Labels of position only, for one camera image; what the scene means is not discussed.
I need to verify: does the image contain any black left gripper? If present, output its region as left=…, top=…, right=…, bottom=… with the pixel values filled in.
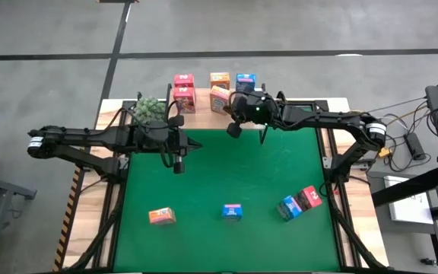
left=137, top=115, right=203, bottom=175

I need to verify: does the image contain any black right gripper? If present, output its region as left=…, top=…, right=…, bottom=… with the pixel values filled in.
left=225, top=91, right=281, bottom=139

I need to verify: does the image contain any orange Mini Wheats cereal box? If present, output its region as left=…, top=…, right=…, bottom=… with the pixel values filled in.
left=209, top=72, right=231, bottom=89
left=148, top=207, right=177, bottom=226
left=208, top=85, right=230, bottom=116

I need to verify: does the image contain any red Froot Loops cereal box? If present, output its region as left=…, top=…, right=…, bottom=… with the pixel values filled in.
left=294, top=185, right=323, bottom=212
left=172, top=86, right=198, bottom=115
left=173, top=73, right=195, bottom=89

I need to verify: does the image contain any blue Rice Krispies cereal box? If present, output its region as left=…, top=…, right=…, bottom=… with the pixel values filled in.
left=276, top=194, right=303, bottom=222
left=235, top=73, right=257, bottom=94
left=221, top=203, right=243, bottom=221

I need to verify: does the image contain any green potted artificial plant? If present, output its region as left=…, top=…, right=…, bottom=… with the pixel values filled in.
left=133, top=96, right=167, bottom=125

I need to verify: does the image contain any green table mat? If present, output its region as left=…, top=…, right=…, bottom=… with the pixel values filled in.
left=113, top=106, right=341, bottom=273

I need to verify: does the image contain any yellow black hazard tape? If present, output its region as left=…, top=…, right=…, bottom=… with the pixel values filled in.
left=53, top=163, right=84, bottom=272

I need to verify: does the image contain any black diagonal beam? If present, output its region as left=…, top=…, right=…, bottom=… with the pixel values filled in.
left=370, top=164, right=438, bottom=209

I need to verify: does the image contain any black power adapter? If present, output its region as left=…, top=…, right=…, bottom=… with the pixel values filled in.
left=404, top=132, right=427, bottom=161

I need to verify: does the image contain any white paper sheet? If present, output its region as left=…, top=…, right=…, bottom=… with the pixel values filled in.
left=384, top=175, right=435, bottom=225

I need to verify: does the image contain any wooden shelf with black frame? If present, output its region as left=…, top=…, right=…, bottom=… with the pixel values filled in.
left=163, top=82, right=270, bottom=145

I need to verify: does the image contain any black aluminium table frame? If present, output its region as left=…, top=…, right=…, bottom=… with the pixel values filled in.
left=62, top=91, right=391, bottom=274

